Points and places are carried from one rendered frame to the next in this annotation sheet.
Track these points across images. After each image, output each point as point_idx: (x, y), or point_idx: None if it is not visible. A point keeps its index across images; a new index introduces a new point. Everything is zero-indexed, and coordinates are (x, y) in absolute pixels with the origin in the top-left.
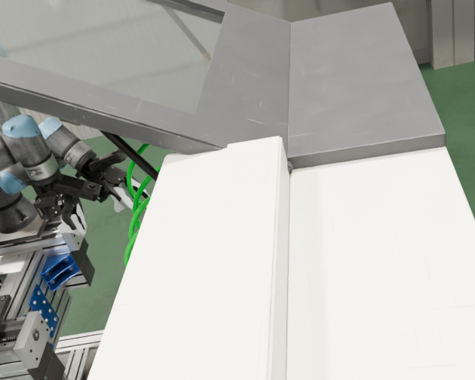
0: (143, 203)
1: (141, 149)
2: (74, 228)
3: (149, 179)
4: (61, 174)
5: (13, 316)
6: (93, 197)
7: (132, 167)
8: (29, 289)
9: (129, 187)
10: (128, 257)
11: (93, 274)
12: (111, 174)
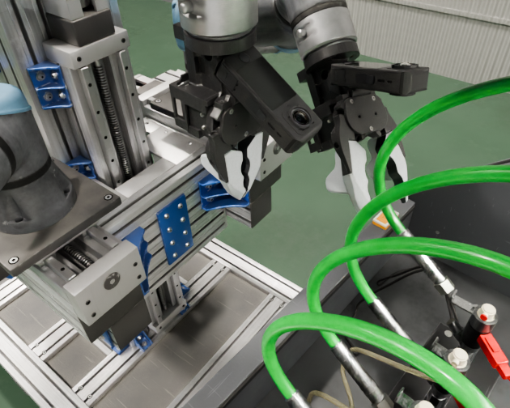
0: (396, 243)
1: (472, 92)
2: (223, 179)
3: (449, 182)
4: (255, 51)
5: (121, 223)
6: (288, 142)
7: (416, 122)
8: (169, 196)
9: (380, 158)
10: (276, 335)
11: (265, 215)
12: (362, 110)
